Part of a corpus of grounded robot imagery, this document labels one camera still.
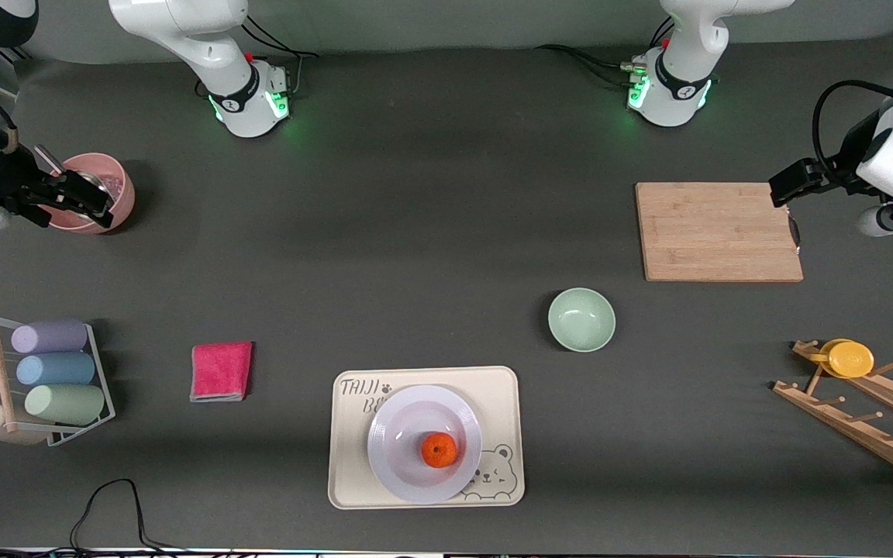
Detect white round plate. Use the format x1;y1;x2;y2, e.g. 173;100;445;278
367;384;483;505

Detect orange fruit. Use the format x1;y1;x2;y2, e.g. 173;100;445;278
421;432;458;470

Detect metal spoon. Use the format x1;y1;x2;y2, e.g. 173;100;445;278
34;145;118;206

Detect pink ribbed cup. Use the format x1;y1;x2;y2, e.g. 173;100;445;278
47;153;136;235

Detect wooden cutting board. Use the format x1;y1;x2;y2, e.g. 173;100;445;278
636;182;805;283

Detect purple cup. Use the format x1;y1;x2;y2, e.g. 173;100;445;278
11;320;89;355

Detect blue cup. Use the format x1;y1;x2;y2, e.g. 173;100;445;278
16;353;96;387

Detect yellow mug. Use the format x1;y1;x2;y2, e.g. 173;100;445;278
817;339;875;379

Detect green cup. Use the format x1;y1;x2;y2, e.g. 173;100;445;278
25;384;106;425

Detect pink folded cloth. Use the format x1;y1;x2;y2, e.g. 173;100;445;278
190;341;253;403

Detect wooden mug rack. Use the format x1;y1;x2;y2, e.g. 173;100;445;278
772;339;893;489

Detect light green bowl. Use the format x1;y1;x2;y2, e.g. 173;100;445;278
547;288;617;353

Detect cream tray with bear print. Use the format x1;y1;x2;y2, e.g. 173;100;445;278
328;366;526;510

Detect white wire cup rack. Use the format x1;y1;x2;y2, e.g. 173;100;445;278
0;312;116;448

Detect black left arm base cable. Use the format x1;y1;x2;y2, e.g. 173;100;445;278
536;15;676;88

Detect black arm base cable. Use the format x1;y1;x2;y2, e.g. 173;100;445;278
536;15;676;88
243;12;320;100

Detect black right arm base cable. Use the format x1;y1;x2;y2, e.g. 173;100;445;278
243;12;320;100

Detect black cable on table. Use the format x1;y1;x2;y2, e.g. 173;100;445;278
0;478;191;558

